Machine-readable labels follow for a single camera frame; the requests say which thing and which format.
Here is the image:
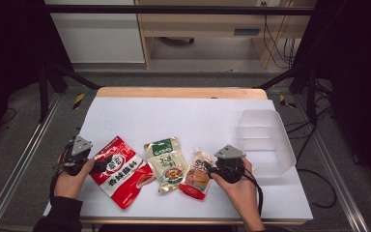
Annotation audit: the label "red seasoning packet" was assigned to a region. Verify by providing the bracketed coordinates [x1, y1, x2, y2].
[89, 134, 157, 211]

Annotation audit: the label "yellow and black tape piece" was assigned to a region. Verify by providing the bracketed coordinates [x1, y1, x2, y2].
[72, 93, 86, 110]
[278, 94, 298, 109]

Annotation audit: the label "black looped floor cable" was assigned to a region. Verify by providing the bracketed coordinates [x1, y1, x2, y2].
[295, 167, 338, 210]

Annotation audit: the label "white cabinet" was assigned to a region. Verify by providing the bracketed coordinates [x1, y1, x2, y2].
[43, 0, 146, 65]

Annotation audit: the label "black floor cable bundle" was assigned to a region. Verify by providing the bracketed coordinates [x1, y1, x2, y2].
[284, 80, 336, 168]

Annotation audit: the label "person's right hand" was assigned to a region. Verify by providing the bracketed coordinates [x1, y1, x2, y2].
[211, 158, 263, 224]

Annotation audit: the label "black horizontal frame bar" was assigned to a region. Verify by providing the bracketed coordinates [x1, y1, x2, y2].
[43, 4, 317, 16]

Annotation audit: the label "person's left hand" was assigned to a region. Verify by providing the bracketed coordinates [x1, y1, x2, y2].
[54, 158, 96, 200]

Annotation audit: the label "beige packet with green label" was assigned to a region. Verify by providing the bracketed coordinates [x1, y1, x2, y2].
[143, 136, 189, 194]

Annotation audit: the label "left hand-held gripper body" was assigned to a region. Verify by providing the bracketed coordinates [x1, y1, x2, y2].
[57, 134, 94, 177]

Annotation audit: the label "wooden desk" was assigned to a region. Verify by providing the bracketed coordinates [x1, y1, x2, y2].
[134, 0, 317, 70]

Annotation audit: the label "black hanging desk cables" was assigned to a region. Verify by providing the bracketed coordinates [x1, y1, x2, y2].
[261, 1, 299, 70]

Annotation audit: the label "white and orange sauce pouch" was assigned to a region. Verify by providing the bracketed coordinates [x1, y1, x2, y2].
[178, 147, 218, 201]

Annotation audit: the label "aluminium rail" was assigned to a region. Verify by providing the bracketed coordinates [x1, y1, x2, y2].
[294, 95, 370, 232]
[0, 93, 63, 232]

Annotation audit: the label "black frame strut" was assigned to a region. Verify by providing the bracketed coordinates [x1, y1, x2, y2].
[254, 62, 320, 128]
[38, 61, 103, 124]

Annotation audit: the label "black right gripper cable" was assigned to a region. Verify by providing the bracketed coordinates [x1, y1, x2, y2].
[235, 168, 265, 218]

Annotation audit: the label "black curtain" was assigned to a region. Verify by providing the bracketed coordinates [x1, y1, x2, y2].
[0, 0, 75, 149]
[293, 0, 371, 197]

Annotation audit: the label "clear plastic container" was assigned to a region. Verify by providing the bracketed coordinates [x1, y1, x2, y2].
[237, 108, 298, 179]

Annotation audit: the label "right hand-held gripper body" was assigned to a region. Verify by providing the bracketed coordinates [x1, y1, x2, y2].
[214, 144, 246, 185]

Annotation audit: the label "white paper sheet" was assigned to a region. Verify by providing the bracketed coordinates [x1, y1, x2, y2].
[43, 96, 314, 222]

